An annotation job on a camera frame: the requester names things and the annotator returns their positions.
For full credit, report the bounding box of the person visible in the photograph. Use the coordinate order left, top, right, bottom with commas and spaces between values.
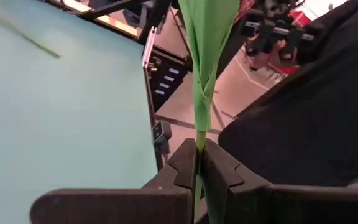
218, 0, 358, 187

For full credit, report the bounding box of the black rig frame post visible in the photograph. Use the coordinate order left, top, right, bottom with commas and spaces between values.
79, 0, 172, 44

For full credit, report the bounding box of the black power strip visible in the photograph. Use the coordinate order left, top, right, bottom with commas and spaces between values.
150, 60, 188, 108

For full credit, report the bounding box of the white artificial tulip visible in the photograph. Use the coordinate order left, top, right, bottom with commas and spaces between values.
177, 0, 241, 224

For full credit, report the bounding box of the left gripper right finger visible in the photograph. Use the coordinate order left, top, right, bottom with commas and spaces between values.
200, 138, 358, 224

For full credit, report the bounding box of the small black table camera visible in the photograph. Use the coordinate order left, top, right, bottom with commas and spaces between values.
152, 120, 173, 156

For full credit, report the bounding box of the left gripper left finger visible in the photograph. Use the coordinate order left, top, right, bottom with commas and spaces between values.
29, 138, 198, 224

